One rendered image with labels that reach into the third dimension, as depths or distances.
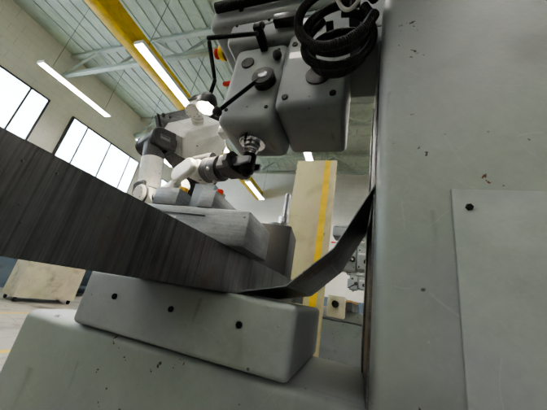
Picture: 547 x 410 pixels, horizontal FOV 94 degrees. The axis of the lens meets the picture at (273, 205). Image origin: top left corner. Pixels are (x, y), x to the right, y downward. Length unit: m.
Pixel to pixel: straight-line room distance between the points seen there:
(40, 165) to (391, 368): 0.42
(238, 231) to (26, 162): 0.32
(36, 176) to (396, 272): 0.41
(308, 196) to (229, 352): 2.22
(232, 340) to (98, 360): 0.30
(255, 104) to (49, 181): 0.63
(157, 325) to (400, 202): 0.50
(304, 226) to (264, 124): 1.83
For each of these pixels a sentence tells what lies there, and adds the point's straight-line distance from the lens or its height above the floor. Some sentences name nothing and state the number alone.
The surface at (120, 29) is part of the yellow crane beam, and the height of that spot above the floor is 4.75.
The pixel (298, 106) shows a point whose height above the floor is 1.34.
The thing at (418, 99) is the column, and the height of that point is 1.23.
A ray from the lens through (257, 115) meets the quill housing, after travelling 0.77.
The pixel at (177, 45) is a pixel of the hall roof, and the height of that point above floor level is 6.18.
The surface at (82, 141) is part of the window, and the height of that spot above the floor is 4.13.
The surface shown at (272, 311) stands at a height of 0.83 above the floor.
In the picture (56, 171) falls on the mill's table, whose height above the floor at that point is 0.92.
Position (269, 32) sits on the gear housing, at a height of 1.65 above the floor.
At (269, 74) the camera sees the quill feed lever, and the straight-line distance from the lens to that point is 0.83.
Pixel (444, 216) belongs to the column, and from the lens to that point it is 0.45.
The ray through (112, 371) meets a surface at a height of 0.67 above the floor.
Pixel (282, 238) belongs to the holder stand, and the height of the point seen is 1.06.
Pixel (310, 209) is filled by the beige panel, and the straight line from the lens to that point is 2.56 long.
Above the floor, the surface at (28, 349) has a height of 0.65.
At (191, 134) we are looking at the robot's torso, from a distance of 1.27.
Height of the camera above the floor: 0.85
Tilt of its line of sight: 20 degrees up
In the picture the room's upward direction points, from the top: 10 degrees clockwise
